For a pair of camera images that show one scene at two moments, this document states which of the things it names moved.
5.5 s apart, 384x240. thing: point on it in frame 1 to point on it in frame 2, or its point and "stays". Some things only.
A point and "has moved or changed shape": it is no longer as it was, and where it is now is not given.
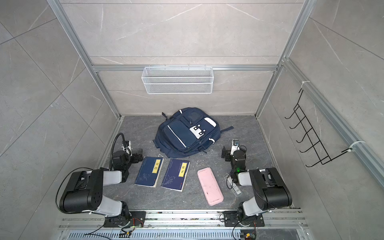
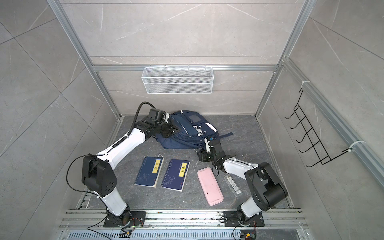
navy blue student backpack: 187,131 has moved or changed shape
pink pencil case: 211,188 stays
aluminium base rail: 187,225 stays
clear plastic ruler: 236,190 stays
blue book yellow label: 175,175 stays
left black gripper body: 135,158 to 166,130
